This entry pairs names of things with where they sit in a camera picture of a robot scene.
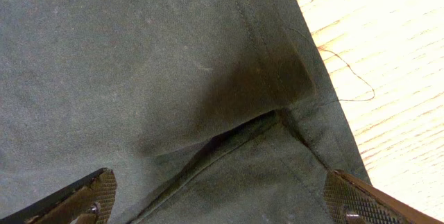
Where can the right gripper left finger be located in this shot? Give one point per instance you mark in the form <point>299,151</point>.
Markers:
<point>87,200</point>

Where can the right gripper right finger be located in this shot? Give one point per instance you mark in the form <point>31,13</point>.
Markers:
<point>351,200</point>

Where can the black t-shirt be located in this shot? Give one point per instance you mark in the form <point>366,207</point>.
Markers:
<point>207,111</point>

